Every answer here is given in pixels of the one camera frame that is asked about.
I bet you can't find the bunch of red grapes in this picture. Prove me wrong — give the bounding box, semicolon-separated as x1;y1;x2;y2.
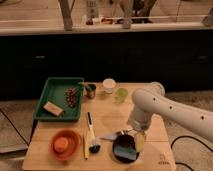
65;88;77;108

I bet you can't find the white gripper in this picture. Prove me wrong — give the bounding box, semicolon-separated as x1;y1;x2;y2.
121;110;151;152

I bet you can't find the orange round object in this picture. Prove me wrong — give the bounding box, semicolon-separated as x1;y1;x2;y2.
54;137;69;153

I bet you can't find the black white dish brush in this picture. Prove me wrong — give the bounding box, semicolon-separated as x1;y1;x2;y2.
87;112;101;154

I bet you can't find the yellow stick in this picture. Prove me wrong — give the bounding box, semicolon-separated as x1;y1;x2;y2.
84;133;89;160

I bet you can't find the metal cup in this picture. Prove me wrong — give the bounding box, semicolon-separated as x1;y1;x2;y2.
85;84;96;99

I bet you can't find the orange bowl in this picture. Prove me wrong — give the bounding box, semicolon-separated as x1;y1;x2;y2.
49;129;81;161

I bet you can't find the green plastic tray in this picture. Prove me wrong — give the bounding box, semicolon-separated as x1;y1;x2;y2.
34;77;84;122

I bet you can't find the tan wooden block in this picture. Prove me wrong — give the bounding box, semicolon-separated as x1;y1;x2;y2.
43;102;64;116

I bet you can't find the black cable left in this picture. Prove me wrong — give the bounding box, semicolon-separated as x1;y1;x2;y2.
0;108;31;147

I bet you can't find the black cable right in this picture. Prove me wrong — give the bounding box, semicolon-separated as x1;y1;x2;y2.
170;134;213;171

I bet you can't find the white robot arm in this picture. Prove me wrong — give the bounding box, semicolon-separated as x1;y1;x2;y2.
125;82;213;143

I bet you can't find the black cable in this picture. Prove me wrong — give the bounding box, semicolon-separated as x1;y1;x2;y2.
170;134;213;171
0;108;31;147

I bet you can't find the white cup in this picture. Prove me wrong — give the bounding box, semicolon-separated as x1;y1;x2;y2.
103;78;116;94

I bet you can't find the green translucent cup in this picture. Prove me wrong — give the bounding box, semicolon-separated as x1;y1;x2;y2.
116;88;128;103

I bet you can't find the dark purple bowl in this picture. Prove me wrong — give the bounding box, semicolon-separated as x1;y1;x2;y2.
112;134;139;164

